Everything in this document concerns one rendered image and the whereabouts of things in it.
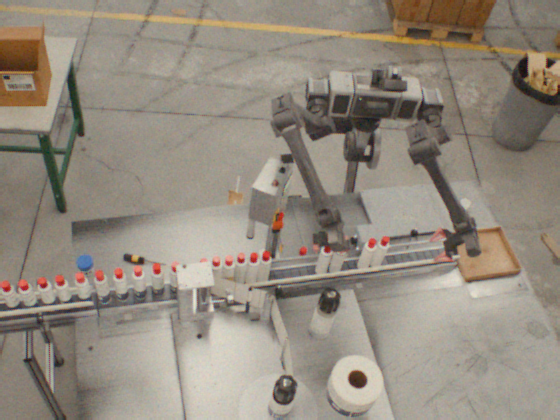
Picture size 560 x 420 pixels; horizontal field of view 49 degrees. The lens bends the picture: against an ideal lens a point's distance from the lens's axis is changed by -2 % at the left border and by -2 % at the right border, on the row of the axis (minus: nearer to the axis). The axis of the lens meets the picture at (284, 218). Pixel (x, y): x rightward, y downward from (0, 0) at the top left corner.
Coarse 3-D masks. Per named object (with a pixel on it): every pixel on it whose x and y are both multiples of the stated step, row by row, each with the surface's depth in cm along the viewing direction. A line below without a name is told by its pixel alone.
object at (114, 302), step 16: (400, 256) 291; (416, 256) 292; (432, 256) 294; (272, 272) 278; (288, 272) 279; (304, 272) 280; (368, 272) 284; (128, 288) 264; (256, 288) 272; (112, 304) 259; (128, 304) 260
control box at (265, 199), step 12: (264, 168) 234; (276, 168) 235; (288, 168) 236; (264, 180) 231; (252, 192) 231; (264, 192) 228; (276, 192) 228; (288, 192) 248; (252, 204) 236; (264, 204) 233; (276, 204) 233; (252, 216) 241; (264, 216) 238
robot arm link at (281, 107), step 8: (288, 96) 222; (272, 104) 224; (280, 104) 223; (288, 104) 220; (296, 104) 231; (272, 112) 222; (280, 112) 221; (288, 112) 218; (304, 112) 236; (272, 120) 220; (280, 120) 219; (288, 120) 219; (304, 120) 238; (312, 120) 242; (320, 120) 250; (328, 120) 252; (280, 128) 221; (304, 128) 254; (312, 128) 247; (320, 128) 249; (328, 128) 252; (312, 136) 255
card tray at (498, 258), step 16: (480, 240) 309; (496, 240) 310; (464, 256) 301; (480, 256) 303; (496, 256) 304; (512, 256) 303; (464, 272) 296; (480, 272) 297; (496, 272) 296; (512, 272) 297
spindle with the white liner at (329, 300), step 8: (328, 288) 241; (320, 296) 241; (328, 296) 239; (336, 296) 239; (320, 304) 243; (328, 304) 239; (336, 304) 240; (320, 312) 247; (328, 312) 243; (312, 320) 256; (320, 320) 249; (328, 320) 248; (312, 328) 258; (320, 328) 254; (328, 328) 255; (320, 336) 259
